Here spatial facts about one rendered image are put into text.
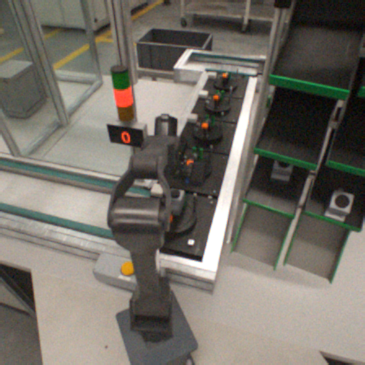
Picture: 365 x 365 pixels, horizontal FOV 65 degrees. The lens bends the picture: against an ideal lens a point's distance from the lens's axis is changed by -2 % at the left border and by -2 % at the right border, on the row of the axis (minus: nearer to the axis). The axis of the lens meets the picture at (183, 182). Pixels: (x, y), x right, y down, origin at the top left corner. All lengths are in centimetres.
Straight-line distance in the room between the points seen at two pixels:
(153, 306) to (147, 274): 11
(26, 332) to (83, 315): 107
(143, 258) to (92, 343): 53
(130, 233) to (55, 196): 85
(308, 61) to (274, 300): 70
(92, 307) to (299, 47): 87
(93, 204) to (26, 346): 109
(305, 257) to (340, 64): 53
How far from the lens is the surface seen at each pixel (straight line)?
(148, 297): 57
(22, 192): 130
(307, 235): 91
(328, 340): 101
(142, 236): 40
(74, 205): 117
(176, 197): 89
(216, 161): 119
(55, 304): 103
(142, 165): 43
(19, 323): 208
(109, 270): 92
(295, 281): 105
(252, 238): 89
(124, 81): 85
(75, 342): 97
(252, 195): 76
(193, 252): 91
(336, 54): 62
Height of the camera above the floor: 175
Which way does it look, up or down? 45 degrees down
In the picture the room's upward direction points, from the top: straight up
